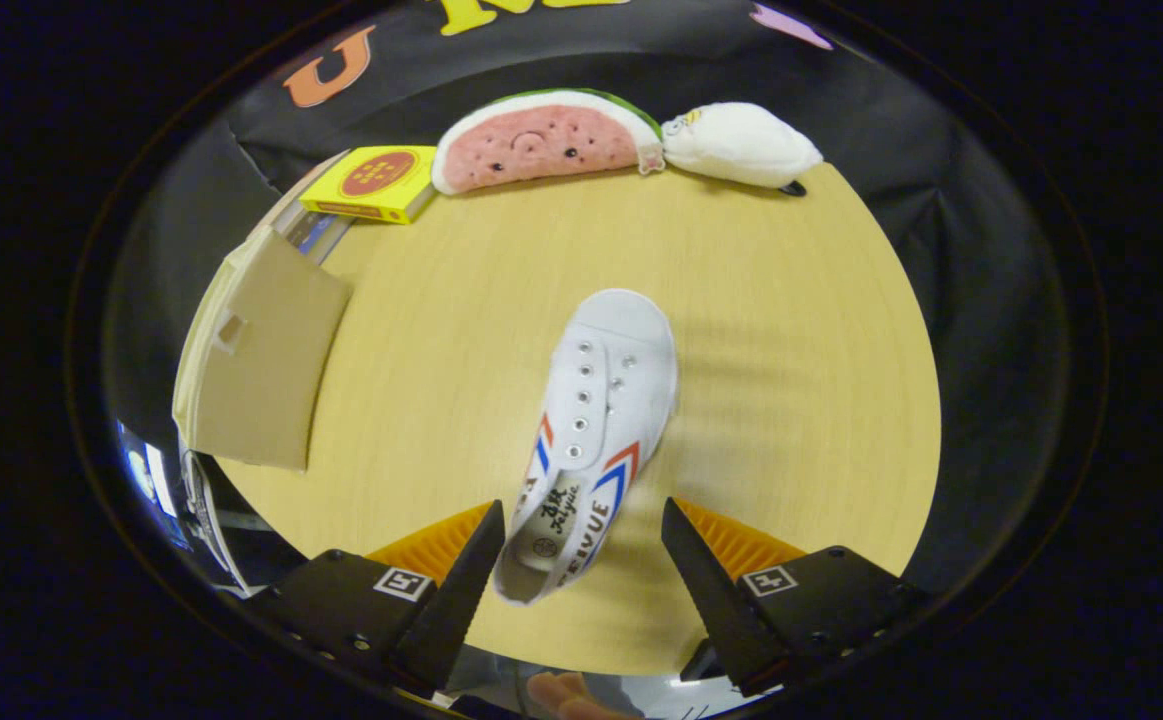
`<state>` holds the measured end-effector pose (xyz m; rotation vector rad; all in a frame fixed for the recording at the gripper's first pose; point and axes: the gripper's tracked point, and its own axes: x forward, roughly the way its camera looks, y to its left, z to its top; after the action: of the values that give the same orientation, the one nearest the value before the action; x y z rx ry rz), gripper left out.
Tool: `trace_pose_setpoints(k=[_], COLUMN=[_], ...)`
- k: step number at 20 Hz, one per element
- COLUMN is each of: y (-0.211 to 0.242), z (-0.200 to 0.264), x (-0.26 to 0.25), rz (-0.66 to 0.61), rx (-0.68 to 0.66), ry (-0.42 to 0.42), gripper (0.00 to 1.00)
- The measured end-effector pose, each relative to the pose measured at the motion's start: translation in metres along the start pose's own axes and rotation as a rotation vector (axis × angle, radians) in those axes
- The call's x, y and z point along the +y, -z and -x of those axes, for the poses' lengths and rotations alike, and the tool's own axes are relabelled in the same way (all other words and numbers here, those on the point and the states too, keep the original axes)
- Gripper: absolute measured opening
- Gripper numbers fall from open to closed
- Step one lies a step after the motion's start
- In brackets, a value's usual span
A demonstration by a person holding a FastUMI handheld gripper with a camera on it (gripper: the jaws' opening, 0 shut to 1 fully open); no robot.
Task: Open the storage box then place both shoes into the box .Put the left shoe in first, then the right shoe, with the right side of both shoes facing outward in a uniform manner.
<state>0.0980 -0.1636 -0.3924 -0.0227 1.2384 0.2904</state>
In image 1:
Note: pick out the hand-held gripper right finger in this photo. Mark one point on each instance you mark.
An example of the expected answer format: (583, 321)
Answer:
(716, 610)

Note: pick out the beige book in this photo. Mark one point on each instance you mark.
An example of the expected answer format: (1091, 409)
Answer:
(313, 195)

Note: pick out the yellow book with red circle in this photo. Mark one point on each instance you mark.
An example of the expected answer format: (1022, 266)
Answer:
(376, 180)

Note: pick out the white plush toy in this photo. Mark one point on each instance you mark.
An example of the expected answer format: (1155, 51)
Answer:
(741, 145)

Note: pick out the watermelon slice plush toy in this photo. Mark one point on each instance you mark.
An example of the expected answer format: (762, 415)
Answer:
(541, 145)

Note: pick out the computer screen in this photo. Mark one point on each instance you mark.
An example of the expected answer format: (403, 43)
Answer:
(151, 475)

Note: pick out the blue book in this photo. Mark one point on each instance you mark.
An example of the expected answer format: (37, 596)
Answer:
(319, 232)

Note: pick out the beige fabric storage box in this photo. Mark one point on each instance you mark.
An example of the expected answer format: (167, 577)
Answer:
(261, 360)

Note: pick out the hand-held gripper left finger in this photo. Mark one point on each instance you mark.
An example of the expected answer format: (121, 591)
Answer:
(451, 610)

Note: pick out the white canvas shoe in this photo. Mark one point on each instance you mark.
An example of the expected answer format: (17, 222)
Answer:
(601, 400)

